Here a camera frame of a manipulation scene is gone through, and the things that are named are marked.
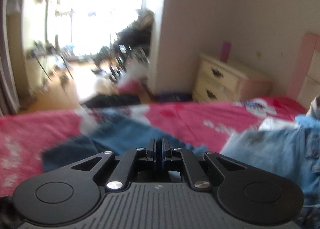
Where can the pink cup on cabinet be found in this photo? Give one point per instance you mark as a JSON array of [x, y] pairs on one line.
[[225, 51]]

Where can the cream bedside cabinet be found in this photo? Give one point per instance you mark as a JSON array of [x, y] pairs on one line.
[[228, 81]]

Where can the black wheelchair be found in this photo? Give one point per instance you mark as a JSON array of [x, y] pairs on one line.
[[132, 43]]

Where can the pink floral bed blanket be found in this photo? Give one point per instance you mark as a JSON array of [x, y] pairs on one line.
[[24, 137]]

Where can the grey curtain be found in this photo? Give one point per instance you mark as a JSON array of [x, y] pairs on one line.
[[9, 98]]

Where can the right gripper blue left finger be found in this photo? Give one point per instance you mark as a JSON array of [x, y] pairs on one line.
[[137, 164]]

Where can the blue denim garment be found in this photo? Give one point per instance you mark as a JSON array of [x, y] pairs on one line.
[[288, 151]]

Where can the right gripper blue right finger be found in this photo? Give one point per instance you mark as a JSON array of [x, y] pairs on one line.
[[185, 162]]

